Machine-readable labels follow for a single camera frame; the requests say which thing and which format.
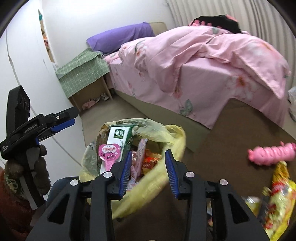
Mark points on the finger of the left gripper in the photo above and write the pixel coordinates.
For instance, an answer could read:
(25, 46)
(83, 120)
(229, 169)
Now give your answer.
(57, 127)
(64, 115)

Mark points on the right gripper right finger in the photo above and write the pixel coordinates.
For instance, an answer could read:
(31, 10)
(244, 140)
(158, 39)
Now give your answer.
(232, 218)

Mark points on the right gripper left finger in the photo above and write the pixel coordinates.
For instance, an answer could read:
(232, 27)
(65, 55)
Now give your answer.
(82, 211)

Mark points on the gold red chip bag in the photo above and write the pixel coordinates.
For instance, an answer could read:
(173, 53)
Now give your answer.
(277, 203)

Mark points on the pink spoon-shaped package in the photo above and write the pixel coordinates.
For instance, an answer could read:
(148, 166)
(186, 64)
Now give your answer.
(109, 154)

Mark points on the green white milk carton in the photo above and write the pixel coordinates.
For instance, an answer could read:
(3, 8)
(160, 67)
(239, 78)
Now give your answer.
(118, 143)

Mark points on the pink purple snack wrapper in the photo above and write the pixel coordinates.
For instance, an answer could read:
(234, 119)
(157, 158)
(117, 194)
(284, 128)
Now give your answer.
(137, 164)

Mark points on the red gold snack wrapper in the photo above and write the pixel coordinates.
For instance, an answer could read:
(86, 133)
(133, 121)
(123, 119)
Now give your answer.
(150, 160)

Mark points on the yellow trash bag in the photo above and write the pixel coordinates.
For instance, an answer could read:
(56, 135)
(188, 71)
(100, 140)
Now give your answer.
(153, 174)

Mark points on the gloved left hand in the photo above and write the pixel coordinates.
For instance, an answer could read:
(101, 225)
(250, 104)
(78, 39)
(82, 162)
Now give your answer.
(19, 178)

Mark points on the pink slipper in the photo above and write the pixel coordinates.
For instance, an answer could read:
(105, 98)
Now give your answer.
(89, 104)

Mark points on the small patterned shoe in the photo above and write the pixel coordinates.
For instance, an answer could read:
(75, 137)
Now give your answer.
(104, 96)

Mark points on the pink pig toy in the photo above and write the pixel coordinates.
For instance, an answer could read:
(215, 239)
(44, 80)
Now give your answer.
(268, 156)

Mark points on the green checked cloth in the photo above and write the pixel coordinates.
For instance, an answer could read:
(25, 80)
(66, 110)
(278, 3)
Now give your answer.
(83, 70)

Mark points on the purple pillow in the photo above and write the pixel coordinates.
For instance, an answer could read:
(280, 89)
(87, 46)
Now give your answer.
(110, 41)

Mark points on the pink floral duvet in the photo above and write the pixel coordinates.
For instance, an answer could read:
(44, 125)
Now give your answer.
(163, 56)

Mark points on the pink floral bed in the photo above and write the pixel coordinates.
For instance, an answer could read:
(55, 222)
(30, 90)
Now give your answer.
(204, 87)

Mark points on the white plastic bag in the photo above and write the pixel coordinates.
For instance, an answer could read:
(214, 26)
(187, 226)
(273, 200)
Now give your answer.
(292, 100)

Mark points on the beige headboard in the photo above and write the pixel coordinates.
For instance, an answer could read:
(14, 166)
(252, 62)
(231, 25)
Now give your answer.
(158, 27)

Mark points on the black pink garment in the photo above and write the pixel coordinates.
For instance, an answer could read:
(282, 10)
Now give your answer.
(225, 22)

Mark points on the striped beige curtain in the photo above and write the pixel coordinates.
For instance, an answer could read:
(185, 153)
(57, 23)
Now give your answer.
(258, 18)

